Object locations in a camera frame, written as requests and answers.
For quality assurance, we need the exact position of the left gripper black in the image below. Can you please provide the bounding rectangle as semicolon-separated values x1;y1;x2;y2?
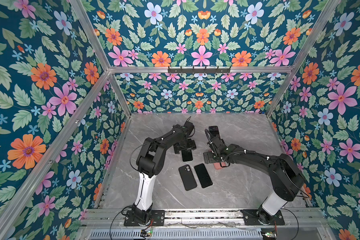
174;137;197;155

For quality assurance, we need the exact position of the purple edged smartphone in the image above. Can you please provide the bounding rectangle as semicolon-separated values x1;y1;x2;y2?
182;150;194;162

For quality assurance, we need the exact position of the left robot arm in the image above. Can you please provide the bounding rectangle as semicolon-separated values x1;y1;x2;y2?
133;119;197;212

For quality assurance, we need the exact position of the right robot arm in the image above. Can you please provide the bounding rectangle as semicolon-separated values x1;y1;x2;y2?
204;126;306;222

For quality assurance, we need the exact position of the pink phone case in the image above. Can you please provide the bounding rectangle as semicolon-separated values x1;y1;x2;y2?
213;162;228;170

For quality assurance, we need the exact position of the black phone case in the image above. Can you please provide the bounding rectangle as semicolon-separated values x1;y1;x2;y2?
179;165;197;191

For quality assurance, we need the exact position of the blue edged smartphone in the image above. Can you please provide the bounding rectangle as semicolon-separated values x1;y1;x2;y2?
208;126;220;138

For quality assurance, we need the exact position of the black smartphone face up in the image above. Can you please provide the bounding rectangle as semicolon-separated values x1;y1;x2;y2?
194;164;213;189

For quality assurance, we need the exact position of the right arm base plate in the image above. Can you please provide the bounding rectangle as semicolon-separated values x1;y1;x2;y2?
240;209;285;226

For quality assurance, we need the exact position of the metal hook rail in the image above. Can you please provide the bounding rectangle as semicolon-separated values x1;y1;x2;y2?
167;66;231;75

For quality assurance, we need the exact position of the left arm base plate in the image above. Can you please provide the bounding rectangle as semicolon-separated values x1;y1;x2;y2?
124;210;166;227

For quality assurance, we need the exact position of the aluminium front rail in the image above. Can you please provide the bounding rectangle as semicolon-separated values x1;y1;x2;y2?
77;207;331;230

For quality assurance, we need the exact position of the white vented cable duct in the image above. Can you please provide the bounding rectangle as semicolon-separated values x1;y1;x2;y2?
89;229;263;240

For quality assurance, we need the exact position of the aluminium frame post right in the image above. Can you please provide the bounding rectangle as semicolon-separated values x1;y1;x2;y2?
266;0;341;119

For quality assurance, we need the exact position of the aluminium frame post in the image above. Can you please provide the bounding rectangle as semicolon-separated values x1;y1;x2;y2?
266;0;341;119
0;71;110;240

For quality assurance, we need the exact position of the aluminium frame post left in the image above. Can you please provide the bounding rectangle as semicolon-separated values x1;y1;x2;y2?
0;71;110;240

